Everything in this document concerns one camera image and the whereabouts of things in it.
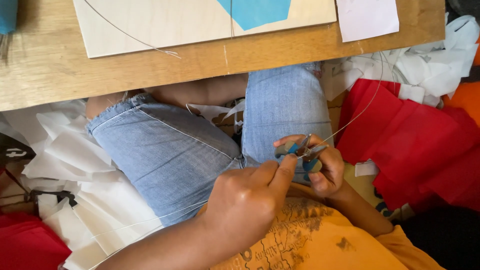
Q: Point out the person's right hand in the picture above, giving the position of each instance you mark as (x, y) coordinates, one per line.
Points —
(332, 168)

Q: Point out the person's left hand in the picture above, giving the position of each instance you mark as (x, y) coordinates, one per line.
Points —
(243, 202)

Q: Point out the yellow printed shirt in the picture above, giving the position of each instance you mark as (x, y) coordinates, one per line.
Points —
(322, 243)

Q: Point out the red tissue paper sheets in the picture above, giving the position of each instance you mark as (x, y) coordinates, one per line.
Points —
(412, 150)
(26, 240)

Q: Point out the blue denim shorts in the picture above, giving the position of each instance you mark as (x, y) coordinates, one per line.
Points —
(168, 157)

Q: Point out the person's bare leg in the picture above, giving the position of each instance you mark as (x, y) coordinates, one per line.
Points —
(195, 92)

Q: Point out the heap of white paper scraps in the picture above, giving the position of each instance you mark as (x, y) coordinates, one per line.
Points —
(75, 161)
(438, 63)

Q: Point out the orange paper sheet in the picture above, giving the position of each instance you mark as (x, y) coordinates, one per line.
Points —
(467, 97)

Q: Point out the white paper sheet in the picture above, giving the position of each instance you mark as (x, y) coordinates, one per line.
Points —
(365, 18)

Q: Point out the blue paper piece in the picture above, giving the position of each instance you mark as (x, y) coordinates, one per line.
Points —
(258, 13)

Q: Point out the light plywood board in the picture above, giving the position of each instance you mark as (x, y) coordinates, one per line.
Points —
(168, 26)

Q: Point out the black bag with white print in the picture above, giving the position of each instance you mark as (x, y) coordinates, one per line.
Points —
(15, 150)

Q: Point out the blue cloth item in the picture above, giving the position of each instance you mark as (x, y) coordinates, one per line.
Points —
(7, 15)

